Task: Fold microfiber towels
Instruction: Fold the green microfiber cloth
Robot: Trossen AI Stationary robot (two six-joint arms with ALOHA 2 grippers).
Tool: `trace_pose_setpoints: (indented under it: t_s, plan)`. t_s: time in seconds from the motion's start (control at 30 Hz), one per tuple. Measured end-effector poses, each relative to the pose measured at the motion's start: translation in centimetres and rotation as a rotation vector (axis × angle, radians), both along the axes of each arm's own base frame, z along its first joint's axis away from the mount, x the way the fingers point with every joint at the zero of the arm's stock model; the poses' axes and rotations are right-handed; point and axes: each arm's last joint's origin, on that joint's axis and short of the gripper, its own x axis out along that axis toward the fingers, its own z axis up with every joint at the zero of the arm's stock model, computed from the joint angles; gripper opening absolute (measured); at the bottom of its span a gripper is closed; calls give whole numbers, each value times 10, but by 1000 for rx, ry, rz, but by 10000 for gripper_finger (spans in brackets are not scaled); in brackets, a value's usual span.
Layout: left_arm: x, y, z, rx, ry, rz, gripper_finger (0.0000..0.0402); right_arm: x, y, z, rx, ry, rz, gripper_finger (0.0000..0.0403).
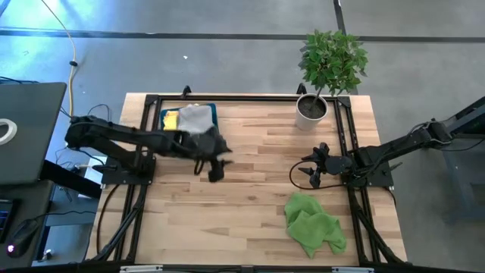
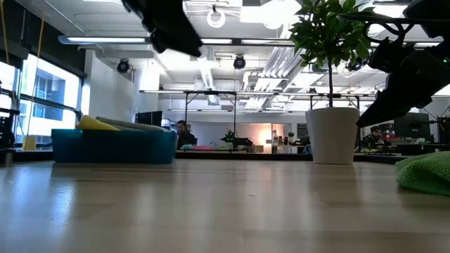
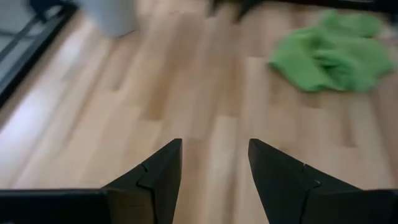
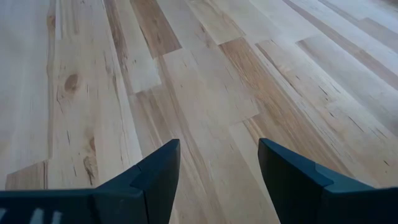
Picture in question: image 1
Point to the black keyboard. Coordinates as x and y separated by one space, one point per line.
5 220

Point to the dark grey laptop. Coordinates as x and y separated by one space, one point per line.
30 129

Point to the teal plastic bin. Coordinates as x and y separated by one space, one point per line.
163 117

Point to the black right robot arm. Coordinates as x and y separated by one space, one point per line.
401 151

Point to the white tape roll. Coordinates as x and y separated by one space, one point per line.
11 130

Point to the grey microfiber towel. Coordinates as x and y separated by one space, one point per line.
195 118

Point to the yellow microfiber towel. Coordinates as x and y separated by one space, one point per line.
171 120

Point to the green leafy plant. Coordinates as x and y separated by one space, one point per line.
333 60

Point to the white paper sheet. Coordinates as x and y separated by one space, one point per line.
91 172

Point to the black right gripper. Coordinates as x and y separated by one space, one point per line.
339 165

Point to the black desk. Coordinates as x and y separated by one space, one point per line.
68 180

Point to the green microfiber towel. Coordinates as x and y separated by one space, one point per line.
310 223

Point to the black aluminium table frame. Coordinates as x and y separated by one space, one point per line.
352 125

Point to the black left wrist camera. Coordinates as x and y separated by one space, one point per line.
216 172

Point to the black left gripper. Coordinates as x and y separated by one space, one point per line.
206 144

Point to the black computer mouse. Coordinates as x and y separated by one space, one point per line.
20 237

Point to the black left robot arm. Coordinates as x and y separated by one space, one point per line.
113 138

